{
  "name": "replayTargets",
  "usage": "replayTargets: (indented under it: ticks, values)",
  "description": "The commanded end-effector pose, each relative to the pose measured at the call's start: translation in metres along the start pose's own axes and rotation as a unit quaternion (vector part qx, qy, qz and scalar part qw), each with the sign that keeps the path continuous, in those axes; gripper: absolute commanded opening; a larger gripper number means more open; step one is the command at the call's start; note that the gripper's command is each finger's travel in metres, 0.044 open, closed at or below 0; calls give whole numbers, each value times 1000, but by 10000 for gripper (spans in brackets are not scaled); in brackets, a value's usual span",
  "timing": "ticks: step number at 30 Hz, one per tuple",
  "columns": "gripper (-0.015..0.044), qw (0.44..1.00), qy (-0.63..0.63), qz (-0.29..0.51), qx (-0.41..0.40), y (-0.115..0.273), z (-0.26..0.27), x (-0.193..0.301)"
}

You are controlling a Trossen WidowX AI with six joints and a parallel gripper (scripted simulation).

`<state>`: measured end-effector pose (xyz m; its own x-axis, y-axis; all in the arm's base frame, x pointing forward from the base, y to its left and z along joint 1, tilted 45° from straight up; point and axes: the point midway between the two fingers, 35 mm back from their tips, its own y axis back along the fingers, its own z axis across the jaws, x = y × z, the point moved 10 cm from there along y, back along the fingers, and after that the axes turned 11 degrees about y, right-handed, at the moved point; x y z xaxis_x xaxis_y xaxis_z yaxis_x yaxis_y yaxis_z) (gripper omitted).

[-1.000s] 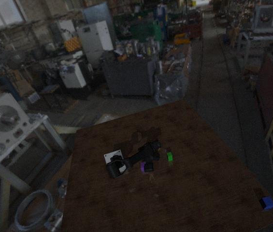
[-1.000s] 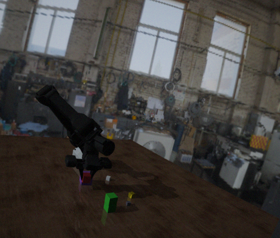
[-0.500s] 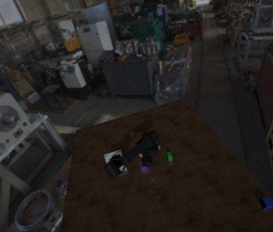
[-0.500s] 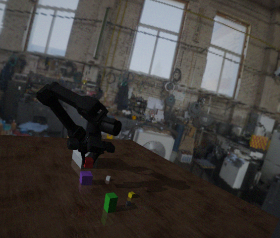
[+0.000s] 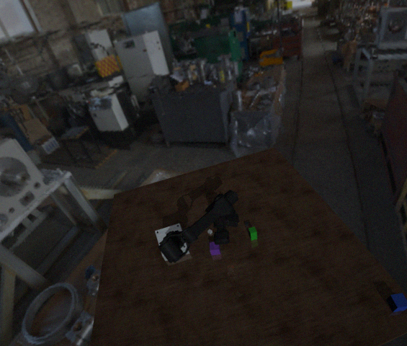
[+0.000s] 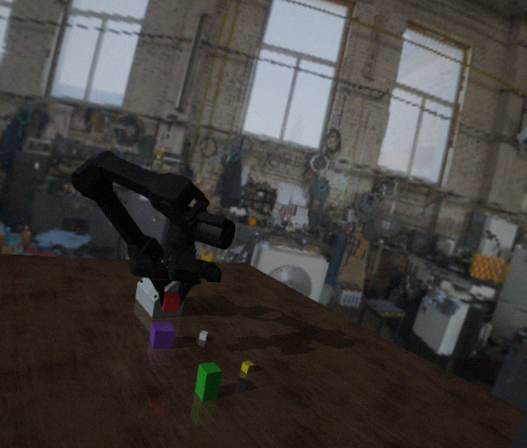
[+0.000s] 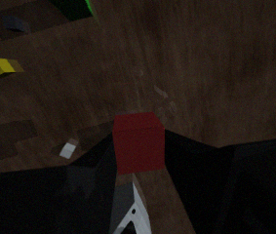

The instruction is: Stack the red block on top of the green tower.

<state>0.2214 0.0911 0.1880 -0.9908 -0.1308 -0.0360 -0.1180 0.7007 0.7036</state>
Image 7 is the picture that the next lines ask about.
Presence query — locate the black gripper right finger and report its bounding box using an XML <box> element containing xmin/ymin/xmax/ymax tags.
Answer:
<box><xmin>165</xmin><ymin>129</ymin><xmax>276</xmax><ymax>234</ymax></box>

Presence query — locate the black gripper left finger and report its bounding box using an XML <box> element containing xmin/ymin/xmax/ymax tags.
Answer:
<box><xmin>0</xmin><ymin>133</ymin><xmax>117</xmax><ymax>234</ymax></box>

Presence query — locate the green block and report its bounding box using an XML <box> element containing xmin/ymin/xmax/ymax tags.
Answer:
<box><xmin>49</xmin><ymin>0</ymin><xmax>88</xmax><ymax>12</ymax></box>
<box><xmin>61</xmin><ymin>0</ymin><xmax>93</xmax><ymax>21</ymax></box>

